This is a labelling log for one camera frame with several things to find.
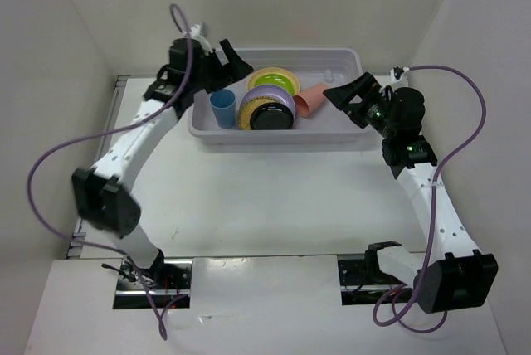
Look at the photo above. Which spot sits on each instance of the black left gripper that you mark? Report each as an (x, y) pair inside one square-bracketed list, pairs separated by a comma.
[(236, 70)]

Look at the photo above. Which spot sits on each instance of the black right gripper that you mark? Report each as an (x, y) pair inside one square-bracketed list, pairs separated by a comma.
[(366, 84)]

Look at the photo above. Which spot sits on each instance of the orange plastic plate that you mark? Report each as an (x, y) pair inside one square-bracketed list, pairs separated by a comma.
[(256, 74)]

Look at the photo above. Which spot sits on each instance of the blue plastic cup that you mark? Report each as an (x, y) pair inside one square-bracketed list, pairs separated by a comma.
[(223, 104)]

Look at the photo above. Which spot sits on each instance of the pink plastic cup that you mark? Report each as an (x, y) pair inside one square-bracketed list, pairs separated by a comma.
[(310, 99)]

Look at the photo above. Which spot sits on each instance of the green plastic plate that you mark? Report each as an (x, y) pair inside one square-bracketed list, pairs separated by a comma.
[(275, 79)]

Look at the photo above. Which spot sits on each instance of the woven bamboo plate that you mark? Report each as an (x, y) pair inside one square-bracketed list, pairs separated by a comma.
[(247, 109)]

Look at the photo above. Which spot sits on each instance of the purple plastic plate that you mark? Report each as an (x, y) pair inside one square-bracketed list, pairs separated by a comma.
[(273, 91)]

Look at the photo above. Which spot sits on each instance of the black glossy plate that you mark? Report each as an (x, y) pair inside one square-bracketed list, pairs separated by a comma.
[(272, 116)]

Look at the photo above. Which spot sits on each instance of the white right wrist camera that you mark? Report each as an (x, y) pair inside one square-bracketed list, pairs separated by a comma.
[(399, 76)]

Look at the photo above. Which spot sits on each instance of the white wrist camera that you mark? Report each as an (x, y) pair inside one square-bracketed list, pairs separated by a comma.
[(198, 32), (399, 76)]

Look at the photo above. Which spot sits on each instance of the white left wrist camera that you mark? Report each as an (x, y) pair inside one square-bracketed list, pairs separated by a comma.
[(198, 32)]

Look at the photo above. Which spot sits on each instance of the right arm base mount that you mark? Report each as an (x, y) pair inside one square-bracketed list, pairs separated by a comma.
[(357, 285)]

